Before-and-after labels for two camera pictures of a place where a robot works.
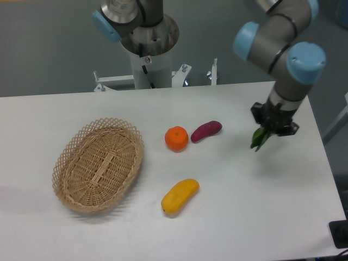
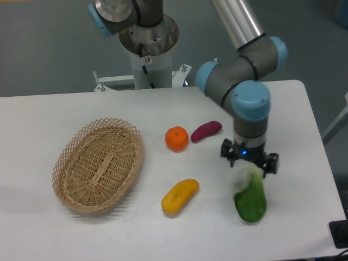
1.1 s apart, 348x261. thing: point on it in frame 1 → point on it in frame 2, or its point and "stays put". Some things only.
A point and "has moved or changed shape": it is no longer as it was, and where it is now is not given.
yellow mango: x=179 y=196 stays put
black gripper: x=271 y=117 → x=255 y=154
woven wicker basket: x=95 y=165 stays put
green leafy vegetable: x=260 y=137 has moved or changed shape
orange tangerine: x=176 y=138 stays put
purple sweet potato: x=208 y=129 stays put
